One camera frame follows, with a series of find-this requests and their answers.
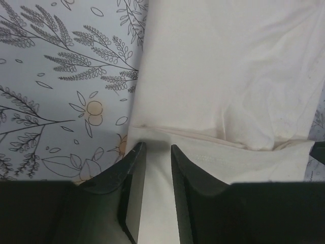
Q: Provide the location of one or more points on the cream white t shirt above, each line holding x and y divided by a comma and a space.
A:
235, 84

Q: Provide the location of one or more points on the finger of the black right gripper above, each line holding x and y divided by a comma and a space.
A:
318, 151

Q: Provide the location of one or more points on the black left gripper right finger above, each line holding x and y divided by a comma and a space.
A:
211, 211

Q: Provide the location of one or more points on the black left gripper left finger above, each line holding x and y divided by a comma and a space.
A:
104, 209

